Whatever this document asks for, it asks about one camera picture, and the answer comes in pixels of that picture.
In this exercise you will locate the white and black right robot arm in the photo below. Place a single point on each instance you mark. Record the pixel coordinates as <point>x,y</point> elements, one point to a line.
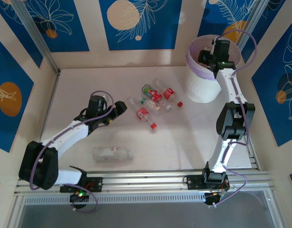
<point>231,126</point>

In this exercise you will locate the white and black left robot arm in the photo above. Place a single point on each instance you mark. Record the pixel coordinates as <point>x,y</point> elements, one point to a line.
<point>69,136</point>

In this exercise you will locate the white ribbed bin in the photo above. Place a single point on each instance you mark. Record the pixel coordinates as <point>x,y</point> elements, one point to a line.
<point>200,88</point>

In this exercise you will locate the red-label bottle with red cap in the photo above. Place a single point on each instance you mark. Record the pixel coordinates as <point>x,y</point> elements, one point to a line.
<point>169,92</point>
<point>142,113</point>

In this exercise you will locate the white-label bottle with green cap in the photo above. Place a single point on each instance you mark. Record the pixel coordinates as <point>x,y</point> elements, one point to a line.
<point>153,105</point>

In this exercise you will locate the green and red cartoon-label bottle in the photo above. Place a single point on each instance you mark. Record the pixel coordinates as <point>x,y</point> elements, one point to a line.
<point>151,92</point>

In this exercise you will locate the large clear white-label bottle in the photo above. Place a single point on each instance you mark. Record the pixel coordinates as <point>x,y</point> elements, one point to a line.
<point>107,154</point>

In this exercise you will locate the aluminium frame post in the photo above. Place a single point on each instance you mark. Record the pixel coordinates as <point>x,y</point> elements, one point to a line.
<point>39,35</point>
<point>251,21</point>

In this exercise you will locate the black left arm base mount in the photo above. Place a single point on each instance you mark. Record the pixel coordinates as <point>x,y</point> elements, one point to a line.
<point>93,184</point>

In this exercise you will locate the aluminium front frame rail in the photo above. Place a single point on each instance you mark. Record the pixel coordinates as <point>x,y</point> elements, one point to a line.
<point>148,177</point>

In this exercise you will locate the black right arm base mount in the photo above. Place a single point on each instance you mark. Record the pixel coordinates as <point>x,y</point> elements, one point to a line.
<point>195,181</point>

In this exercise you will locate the aluminium side rail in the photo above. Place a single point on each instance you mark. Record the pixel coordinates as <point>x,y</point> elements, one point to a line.
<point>252,156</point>

